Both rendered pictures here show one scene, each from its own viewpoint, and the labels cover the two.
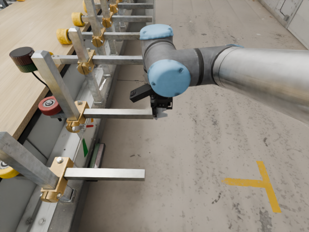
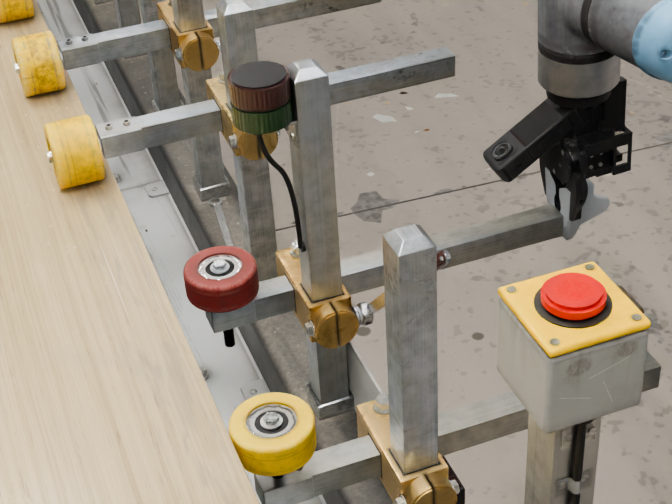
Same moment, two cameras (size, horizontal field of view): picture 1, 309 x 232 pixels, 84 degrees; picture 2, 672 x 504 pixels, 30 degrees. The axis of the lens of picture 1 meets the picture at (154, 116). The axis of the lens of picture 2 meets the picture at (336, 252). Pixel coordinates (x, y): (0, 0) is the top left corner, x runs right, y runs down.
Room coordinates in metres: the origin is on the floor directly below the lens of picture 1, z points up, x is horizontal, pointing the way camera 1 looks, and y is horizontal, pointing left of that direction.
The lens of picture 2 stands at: (-0.59, 0.66, 1.71)
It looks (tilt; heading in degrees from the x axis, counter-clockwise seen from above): 36 degrees down; 340
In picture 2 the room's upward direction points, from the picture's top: 4 degrees counter-clockwise
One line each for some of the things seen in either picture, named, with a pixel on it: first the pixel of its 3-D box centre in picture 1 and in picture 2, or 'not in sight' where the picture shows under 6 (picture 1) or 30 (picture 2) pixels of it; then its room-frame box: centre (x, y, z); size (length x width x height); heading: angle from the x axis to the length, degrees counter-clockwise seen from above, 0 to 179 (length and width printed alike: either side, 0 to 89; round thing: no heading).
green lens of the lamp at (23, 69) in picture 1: (28, 63); (261, 108); (0.44, 0.37, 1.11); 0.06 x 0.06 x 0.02
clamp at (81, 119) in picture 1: (77, 116); (314, 296); (0.46, 0.32, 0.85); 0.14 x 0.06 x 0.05; 179
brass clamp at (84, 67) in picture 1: (87, 61); (241, 116); (0.71, 0.31, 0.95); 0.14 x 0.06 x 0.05; 179
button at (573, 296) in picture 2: not in sight; (573, 300); (-0.07, 0.33, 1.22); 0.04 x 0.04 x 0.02
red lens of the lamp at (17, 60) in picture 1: (23, 55); (259, 85); (0.44, 0.37, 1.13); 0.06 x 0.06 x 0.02
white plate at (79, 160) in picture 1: (87, 139); (357, 381); (0.41, 0.29, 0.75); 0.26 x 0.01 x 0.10; 179
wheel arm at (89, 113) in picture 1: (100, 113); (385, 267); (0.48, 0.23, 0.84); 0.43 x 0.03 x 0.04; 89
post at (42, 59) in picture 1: (71, 110); (320, 262); (0.44, 0.32, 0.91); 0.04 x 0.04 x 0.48; 89
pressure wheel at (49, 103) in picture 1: (54, 111); (224, 304); (0.48, 0.42, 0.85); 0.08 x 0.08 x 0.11
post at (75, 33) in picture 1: (90, 78); (252, 177); (0.69, 0.31, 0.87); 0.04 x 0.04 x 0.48; 89
